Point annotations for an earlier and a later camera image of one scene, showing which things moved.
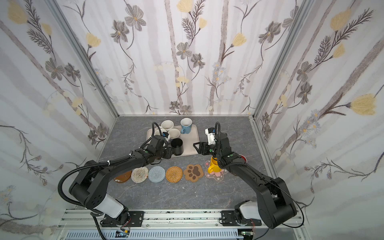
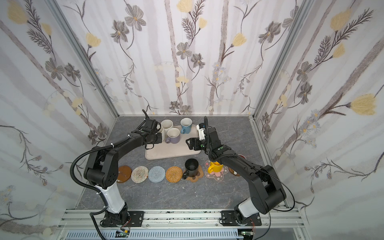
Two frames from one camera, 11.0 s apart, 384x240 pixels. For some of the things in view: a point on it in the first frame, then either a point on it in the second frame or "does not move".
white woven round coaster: x=139 y=175 does not move
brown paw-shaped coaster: x=193 y=172 does not move
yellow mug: x=214 y=167 does not move
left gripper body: x=167 y=151 to x=154 y=136
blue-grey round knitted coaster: x=156 y=174 does not move
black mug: x=177 y=145 to x=191 y=166
